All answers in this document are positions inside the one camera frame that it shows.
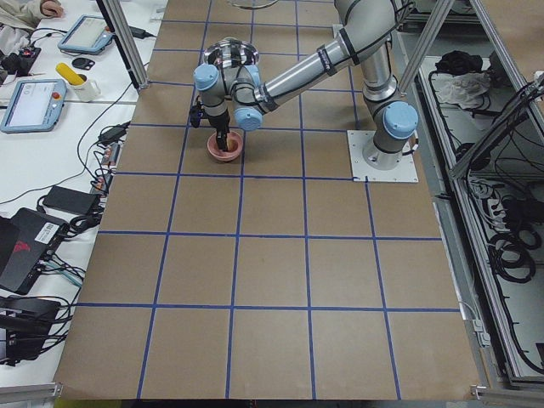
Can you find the blue teach pendant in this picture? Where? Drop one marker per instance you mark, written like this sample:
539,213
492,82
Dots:
35,106
89,35

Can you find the pale green cooking pot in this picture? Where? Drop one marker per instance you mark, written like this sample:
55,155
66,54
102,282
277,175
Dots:
231,52

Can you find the pink bowl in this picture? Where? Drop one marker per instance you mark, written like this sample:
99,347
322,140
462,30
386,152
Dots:
225,156

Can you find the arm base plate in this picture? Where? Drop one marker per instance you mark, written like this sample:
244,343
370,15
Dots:
369,164

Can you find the near blue teach pendant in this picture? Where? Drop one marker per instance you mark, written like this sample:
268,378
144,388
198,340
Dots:
35,106

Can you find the black power brick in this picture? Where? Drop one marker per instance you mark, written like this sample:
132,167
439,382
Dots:
71,201

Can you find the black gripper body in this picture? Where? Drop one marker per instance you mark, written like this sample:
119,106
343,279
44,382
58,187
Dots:
220,126

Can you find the black cloth bundle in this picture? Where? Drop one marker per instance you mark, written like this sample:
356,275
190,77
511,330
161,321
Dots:
459,63

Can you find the yellow banana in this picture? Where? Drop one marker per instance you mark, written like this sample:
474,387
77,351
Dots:
69,75

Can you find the aluminium frame post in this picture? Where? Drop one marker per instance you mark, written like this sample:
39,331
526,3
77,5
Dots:
115,19

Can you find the black power adapter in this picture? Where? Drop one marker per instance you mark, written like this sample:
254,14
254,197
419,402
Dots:
112,135

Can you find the person hand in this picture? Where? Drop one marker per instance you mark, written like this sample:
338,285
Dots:
51,8

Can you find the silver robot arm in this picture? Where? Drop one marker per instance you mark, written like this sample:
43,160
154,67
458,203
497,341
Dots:
230,88

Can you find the glass pot lid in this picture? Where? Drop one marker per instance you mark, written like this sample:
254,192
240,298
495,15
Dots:
252,4

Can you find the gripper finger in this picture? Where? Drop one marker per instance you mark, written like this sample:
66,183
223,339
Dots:
220,140
228,138

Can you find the white crumpled cloth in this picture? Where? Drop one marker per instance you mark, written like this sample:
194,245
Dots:
467,91

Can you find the far blue teach pendant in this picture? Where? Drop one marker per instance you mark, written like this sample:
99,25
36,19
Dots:
89,35

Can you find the black red mini computer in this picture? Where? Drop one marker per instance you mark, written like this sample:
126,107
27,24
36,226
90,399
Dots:
28,239

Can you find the white mug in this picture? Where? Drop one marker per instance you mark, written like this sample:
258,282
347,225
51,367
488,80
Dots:
88,90

